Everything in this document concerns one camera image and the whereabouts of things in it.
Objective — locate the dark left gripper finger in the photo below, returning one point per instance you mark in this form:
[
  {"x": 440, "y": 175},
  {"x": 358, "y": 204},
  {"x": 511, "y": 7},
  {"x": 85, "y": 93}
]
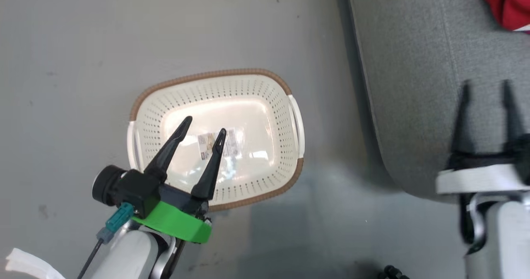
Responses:
[
  {"x": 169, "y": 152},
  {"x": 211, "y": 171}
]

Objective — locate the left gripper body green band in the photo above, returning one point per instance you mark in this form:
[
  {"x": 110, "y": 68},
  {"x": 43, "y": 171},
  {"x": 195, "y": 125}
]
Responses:
[{"x": 174, "y": 223}]

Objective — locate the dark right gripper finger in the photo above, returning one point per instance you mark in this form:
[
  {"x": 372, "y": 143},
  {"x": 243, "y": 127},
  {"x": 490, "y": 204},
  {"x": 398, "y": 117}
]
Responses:
[
  {"x": 464, "y": 126},
  {"x": 509, "y": 117}
]

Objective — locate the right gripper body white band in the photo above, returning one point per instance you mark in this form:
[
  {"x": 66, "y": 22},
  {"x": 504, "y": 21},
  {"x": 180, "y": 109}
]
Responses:
[{"x": 484, "y": 177}]

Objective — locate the red and white garment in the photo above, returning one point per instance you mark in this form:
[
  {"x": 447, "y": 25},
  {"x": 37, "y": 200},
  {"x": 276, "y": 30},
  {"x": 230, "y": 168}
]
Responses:
[{"x": 513, "y": 1}]

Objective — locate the grey fabric sofa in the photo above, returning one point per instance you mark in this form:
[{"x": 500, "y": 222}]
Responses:
[{"x": 414, "y": 63}]

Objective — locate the paper label sticker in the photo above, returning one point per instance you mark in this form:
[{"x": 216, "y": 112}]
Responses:
[{"x": 204, "y": 142}]

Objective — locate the white laundry basket brown rim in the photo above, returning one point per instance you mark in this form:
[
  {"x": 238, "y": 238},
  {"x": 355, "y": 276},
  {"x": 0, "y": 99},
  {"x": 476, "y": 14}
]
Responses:
[{"x": 248, "y": 88}]

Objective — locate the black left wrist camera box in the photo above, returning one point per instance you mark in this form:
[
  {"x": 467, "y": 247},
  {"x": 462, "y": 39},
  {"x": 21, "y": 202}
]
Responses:
[{"x": 132, "y": 188}]

